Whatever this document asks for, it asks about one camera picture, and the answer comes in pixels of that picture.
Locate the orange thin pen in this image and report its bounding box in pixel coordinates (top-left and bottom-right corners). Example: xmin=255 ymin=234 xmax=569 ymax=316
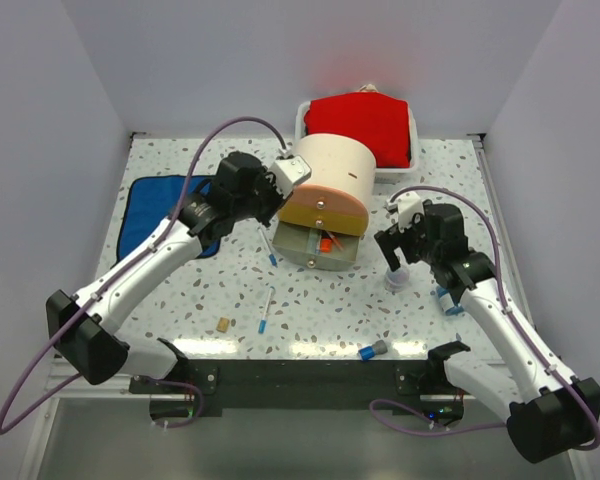
xmin=325 ymin=230 xmax=345 ymax=251

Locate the beige round drawer organizer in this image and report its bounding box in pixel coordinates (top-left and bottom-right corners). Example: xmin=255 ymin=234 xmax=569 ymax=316
xmin=272 ymin=134 xmax=376 ymax=271

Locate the white blue-capped marker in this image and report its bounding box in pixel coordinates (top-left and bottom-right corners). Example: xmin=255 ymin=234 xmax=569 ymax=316
xmin=257 ymin=285 xmax=275 ymax=335
xmin=258 ymin=226 xmax=278 ymax=268

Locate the black orange highlighter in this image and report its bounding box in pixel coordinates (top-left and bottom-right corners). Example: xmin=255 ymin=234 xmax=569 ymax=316
xmin=319 ymin=238 xmax=333 ymax=253

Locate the clear green-capped tube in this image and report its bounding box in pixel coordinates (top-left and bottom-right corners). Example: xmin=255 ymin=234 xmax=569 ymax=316
xmin=306 ymin=234 xmax=321 ymax=255

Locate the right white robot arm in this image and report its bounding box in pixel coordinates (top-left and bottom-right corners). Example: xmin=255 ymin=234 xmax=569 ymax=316
xmin=374 ymin=193 xmax=600 ymax=463

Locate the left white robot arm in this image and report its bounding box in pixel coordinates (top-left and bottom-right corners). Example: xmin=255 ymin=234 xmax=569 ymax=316
xmin=46 ymin=152 xmax=311 ymax=392

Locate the clear round pin jar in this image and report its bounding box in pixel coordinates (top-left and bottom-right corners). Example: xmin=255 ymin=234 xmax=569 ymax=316
xmin=384 ymin=267 xmax=410 ymax=293

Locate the white plastic basket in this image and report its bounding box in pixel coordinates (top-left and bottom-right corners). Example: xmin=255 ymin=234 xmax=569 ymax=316
xmin=294 ymin=101 xmax=421 ymax=185

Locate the blue microfiber cloth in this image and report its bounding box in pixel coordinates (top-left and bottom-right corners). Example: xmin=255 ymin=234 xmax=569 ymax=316
xmin=117 ymin=174 xmax=224 ymax=261

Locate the blue grey glue stick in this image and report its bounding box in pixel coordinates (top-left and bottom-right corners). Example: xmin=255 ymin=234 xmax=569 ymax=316
xmin=358 ymin=340 xmax=388 ymax=362

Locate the red folded cloth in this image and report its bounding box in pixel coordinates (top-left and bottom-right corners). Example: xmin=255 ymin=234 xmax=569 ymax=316
xmin=303 ymin=91 xmax=411 ymax=168

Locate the small tan eraser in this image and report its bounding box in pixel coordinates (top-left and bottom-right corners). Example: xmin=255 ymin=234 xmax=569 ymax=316
xmin=216 ymin=317 xmax=231 ymax=333

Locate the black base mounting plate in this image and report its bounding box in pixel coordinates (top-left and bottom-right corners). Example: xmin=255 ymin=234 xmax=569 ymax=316
xmin=129 ymin=360 xmax=468 ymax=424

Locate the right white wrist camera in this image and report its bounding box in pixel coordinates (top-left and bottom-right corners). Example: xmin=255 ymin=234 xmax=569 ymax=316
xmin=385 ymin=192 xmax=424 ymax=231

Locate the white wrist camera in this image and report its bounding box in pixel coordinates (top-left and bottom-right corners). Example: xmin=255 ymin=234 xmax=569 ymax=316
xmin=385 ymin=192 xmax=424 ymax=231
xmin=269 ymin=156 xmax=312 ymax=198

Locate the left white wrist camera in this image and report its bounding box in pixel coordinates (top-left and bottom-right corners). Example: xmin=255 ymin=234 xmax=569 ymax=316
xmin=269 ymin=156 xmax=312 ymax=198

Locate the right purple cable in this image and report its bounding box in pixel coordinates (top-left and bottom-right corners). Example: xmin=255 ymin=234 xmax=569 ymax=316
xmin=369 ymin=186 xmax=600 ymax=449

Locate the aluminium frame rail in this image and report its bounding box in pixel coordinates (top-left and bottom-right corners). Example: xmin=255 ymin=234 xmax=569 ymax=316
xmin=42 ymin=355 xmax=574 ymax=401

